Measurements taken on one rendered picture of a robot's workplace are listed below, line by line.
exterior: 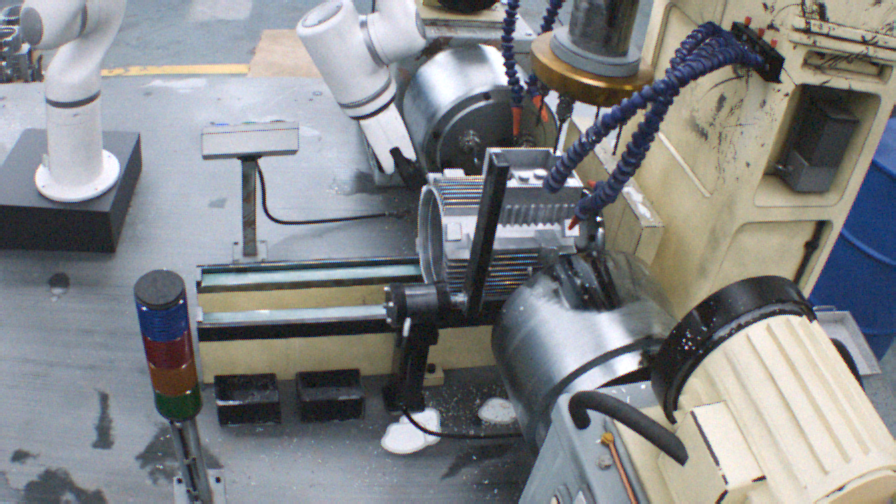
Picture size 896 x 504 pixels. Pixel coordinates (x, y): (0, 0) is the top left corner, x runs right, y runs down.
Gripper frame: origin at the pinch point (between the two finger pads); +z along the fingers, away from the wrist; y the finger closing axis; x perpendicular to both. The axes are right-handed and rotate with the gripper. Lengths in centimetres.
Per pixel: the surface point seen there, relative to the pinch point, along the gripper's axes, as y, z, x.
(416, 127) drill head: -20.5, 6.0, 2.6
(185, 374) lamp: 38, -19, -29
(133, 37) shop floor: -306, 52, -129
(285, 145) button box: -15.0, -6.3, -17.4
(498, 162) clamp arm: 20.6, -11.8, 11.8
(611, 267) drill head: 31.1, 2.2, 19.1
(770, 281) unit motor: 57, -15, 30
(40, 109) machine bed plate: -82, -16, -85
